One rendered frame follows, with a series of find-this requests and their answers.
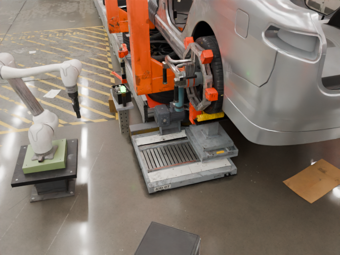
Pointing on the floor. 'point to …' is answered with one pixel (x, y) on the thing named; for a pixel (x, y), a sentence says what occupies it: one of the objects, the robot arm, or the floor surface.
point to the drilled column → (123, 121)
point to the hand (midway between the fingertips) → (78, 114)
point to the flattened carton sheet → (314, 180)
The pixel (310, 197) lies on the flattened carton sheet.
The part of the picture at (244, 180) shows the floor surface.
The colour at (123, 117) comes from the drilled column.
